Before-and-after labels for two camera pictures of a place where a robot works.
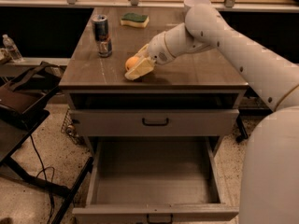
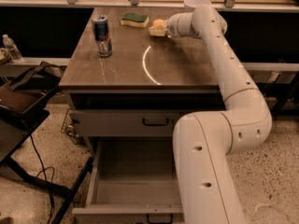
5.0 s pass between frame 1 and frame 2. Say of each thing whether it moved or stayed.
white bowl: stayed
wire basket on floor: stayed
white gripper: moved
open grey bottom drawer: stayed
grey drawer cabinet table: stayed
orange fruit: moved
